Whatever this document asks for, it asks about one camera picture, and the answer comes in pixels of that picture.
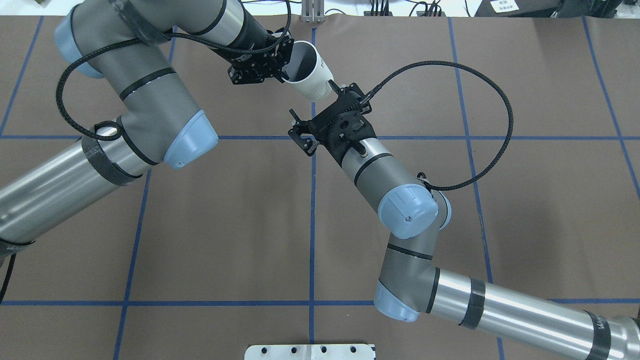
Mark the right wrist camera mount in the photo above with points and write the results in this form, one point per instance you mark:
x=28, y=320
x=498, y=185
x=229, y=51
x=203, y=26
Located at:
x=342, y=124

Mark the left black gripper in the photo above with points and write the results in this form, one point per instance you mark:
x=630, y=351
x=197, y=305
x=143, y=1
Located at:
x=251, y=43

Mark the aluminium frame post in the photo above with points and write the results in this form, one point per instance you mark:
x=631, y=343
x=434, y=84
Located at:
x=313, y=11

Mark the white mug with handle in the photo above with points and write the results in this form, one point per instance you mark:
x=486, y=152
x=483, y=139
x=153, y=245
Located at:
x=308, y=73

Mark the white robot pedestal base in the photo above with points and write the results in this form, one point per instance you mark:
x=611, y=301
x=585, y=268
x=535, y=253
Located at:
x=340, y=351

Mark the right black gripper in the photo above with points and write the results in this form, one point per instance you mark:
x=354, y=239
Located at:
x=329, y=141

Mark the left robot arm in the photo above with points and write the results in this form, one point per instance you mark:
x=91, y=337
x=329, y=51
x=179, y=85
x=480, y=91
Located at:
x=119, y=40

